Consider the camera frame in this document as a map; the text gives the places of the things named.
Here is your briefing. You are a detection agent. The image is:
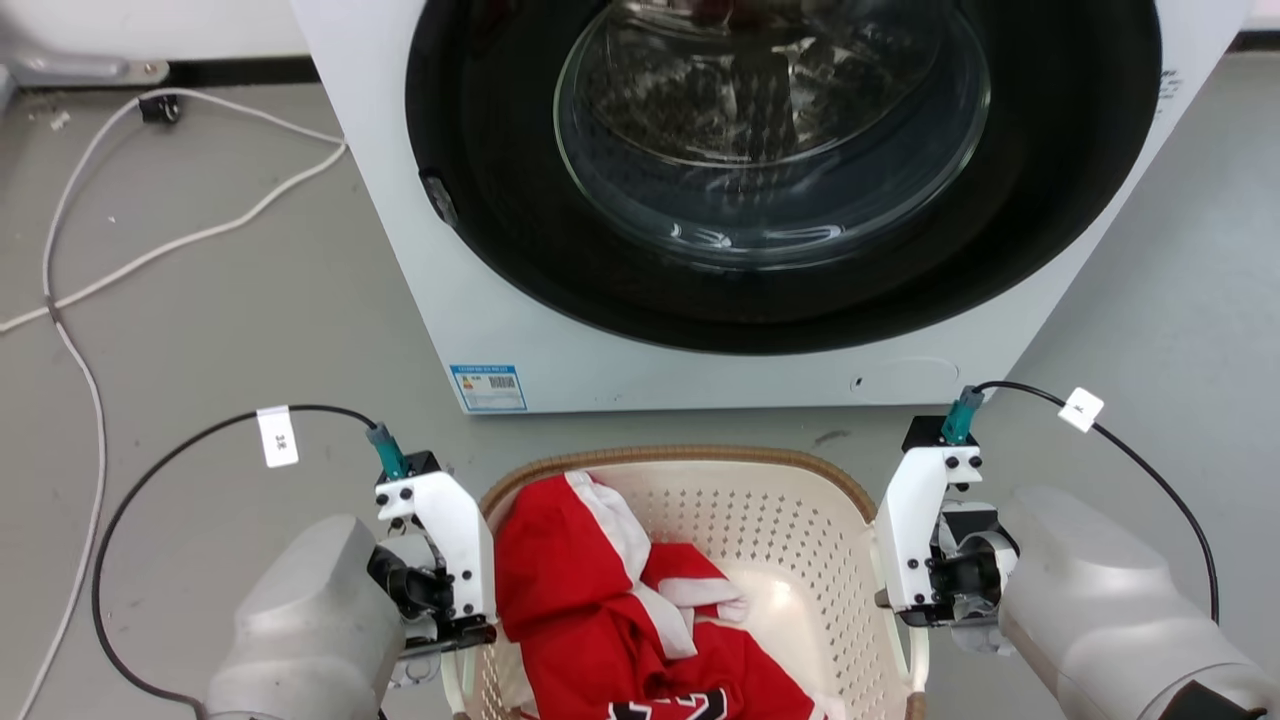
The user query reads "teal right cable connector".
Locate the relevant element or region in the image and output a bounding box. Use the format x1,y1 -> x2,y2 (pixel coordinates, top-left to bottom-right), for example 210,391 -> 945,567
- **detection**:
942,385 -> 987,447

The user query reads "blue energy label sticker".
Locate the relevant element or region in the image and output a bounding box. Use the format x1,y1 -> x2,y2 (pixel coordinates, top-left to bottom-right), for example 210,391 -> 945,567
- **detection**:
450,364 -> 528,413

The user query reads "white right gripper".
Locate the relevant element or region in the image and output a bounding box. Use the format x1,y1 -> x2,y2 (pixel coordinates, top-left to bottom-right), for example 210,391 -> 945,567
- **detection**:
875,446 -> 1021,653

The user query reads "white left cable tag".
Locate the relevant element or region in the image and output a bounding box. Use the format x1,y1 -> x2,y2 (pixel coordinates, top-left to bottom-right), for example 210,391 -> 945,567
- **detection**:
256,404 -> 300,469

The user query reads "white front-load washing machine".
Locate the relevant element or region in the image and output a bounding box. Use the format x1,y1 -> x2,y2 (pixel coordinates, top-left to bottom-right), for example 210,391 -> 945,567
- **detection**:
290,0 -> 1253,416

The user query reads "grey metal floor bracket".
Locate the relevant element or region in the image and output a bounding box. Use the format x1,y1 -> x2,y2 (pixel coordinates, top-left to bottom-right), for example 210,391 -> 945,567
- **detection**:
0,42 -> 172,91

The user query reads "cream perforated laundry basket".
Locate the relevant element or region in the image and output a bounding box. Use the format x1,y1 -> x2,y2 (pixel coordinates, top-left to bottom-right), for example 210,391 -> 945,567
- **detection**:
440,445 -> 932,720

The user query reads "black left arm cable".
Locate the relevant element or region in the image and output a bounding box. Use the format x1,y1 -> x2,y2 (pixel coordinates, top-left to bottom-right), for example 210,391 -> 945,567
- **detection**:
91,403 -> 387,720

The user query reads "white power cable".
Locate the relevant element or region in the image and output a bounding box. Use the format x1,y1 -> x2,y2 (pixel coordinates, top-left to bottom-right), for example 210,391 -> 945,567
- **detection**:
0,87 -> 349,720

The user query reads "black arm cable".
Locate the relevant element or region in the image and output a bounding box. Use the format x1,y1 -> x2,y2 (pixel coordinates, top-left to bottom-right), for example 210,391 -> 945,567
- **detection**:
91,403 -> 387,720
972,380 -> 1222,627

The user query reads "teal cable connector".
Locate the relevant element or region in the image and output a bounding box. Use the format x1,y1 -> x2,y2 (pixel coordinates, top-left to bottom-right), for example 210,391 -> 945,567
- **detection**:
942,385 -> 987,447
365,423 -> 412,482

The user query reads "white cable tag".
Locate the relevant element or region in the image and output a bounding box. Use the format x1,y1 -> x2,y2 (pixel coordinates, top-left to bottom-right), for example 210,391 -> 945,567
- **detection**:
256,404 -> 300,469
1058,386 -> 1106,434

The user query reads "black round glass washer door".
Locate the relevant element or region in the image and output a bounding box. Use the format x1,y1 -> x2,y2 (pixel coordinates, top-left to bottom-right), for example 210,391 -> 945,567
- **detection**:
405,0 -> 1164,355

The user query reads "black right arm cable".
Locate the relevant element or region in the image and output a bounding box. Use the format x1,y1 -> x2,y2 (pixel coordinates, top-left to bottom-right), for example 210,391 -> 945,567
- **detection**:
972,380 -> 1222,627

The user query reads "teal left cable connector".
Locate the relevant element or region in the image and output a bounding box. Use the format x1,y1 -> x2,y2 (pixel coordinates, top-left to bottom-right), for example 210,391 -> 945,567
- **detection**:
365,423 -> 412,482

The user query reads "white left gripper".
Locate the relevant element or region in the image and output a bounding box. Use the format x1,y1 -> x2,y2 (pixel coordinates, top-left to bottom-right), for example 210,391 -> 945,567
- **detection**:
368,468 -> 499,657

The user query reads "white right cable tag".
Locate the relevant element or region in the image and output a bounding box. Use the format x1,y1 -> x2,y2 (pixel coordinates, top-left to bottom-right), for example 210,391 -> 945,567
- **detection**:
1058,386 -> 1106,434

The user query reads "red and white garment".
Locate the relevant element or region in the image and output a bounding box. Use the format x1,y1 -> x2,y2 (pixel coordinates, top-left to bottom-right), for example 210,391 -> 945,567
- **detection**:
495,473 -> 847,720

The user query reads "white oval filter cover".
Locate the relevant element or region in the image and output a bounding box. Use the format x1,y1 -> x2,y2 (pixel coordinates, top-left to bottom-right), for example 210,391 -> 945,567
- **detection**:
850,357 -> 962,406

